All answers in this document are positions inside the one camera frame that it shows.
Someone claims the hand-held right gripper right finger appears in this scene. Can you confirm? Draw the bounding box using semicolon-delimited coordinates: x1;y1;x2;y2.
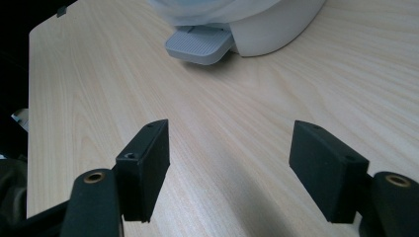
289;119;371;225

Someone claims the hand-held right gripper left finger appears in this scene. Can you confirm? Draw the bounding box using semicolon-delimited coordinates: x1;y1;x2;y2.
115;118;171;223

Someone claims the dark cloth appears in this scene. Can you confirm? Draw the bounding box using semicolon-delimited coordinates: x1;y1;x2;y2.
0;157;28;228

